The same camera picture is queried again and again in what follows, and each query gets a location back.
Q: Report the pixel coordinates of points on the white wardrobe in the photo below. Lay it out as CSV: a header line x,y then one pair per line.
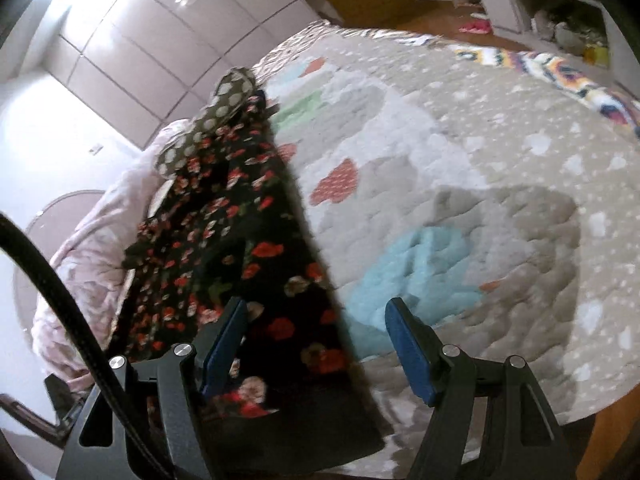
x,y
135,35

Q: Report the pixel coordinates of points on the pink cloth on floor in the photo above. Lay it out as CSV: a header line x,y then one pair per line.
x,y
474,25

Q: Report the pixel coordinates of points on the colourful patterned blanket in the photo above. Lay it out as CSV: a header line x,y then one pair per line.
x,y
560,77

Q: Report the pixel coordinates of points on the beige patterned quilt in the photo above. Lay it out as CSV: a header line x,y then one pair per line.
x,y
440,200

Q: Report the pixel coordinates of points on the pink blanket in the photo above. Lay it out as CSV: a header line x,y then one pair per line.
x,y
90,270

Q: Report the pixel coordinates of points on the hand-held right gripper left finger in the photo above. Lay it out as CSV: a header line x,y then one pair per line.
x,y
224,345

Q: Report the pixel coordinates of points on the black floral dress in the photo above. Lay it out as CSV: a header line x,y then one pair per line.
x,y
235,260

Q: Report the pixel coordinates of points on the white shelf unit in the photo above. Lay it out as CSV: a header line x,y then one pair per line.
x,y
550,5

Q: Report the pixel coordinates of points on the polka dot cloth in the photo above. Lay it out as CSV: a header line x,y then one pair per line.
x,y
210,120

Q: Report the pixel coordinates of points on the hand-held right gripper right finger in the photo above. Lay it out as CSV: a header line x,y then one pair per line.
x,y
407,347

